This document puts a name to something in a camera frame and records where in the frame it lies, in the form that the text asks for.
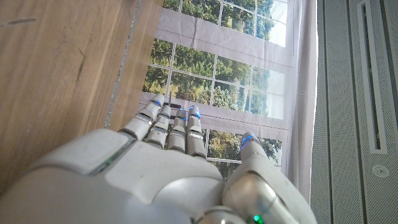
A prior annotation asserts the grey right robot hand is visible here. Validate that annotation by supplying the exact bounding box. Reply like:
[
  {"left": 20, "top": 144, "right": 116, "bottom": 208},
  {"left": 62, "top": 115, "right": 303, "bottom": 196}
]
[{"left": 0, "top": 93, "right": 318, "bottom": 224}]

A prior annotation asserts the printed window backdrop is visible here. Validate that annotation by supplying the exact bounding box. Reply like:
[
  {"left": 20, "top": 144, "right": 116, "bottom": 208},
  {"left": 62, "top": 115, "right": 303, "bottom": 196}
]
[{"left": 136, "top": 0, "right": 318, "bottom": 202}]

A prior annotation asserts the round white ceiling fixture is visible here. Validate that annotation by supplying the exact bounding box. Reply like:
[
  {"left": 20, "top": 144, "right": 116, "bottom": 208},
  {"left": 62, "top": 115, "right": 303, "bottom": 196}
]
[{"left": 372, "top": 164, "right": 390, "bottom": 179}]

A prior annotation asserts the long ceiling light slot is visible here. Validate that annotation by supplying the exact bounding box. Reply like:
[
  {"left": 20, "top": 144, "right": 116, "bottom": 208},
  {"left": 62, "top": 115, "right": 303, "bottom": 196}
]
[{"left": 356, "top": 0, "right": 389, "bottom": 155}]

